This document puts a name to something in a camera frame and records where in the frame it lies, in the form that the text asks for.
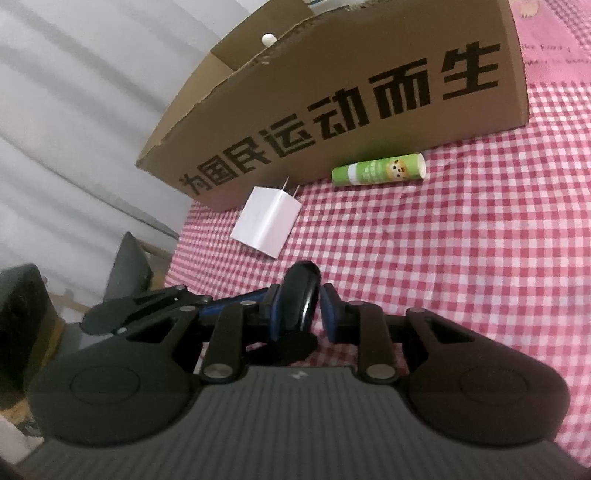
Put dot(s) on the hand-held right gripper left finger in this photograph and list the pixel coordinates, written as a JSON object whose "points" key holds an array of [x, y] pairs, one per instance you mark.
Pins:
{"points": [[273, 307]]}

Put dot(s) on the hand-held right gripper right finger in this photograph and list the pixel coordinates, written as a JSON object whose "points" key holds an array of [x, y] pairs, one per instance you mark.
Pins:
{"points": [[328, 309]]}

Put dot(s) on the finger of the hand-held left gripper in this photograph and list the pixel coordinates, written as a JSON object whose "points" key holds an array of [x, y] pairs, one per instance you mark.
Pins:
{"points": [[161, 294], [231, 300]]}

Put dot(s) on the black tube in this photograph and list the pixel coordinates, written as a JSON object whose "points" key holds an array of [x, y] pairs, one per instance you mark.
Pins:
{"points": [[300, 295]]}

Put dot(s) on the white charger plug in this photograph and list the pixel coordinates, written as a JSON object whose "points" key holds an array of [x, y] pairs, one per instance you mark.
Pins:
{"points": [[265, 219]]}

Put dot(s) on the green glue stick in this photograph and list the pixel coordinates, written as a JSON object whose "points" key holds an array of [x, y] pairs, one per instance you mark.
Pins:
{"points": [[369, 171]]}

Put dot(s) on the brown cardboard box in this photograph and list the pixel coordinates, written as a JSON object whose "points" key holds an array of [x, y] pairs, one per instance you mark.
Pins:
{"points": [[323, 60]]}

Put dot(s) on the pink checked tablecloth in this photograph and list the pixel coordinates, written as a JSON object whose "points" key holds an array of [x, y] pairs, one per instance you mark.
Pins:
{"points": [[461, 254]]}

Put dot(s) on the white curtain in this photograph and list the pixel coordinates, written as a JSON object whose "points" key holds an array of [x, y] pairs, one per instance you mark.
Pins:
{"points": [[69, 115]]}

